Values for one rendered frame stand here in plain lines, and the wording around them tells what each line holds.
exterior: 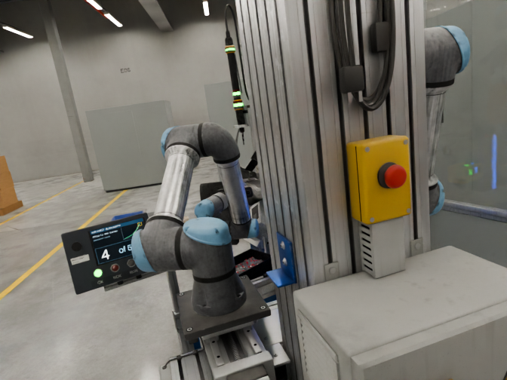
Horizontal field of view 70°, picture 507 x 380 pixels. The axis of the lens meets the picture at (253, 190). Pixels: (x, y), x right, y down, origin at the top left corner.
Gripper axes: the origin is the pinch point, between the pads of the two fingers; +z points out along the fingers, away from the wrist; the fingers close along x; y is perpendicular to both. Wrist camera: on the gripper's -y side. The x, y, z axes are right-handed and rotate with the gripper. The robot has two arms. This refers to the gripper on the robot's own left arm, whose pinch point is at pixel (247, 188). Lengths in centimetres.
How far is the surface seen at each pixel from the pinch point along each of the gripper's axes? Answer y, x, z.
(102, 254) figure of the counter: 15, 0, -72
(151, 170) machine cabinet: 531, 24, 511
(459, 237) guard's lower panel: -83, 43, 31
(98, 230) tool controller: 15, -7, -71
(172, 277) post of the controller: 8, 18, -53
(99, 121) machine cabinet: 596, -113, 465
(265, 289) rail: -11.8, 37.8, -25.5
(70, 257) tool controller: 20, -2, -79
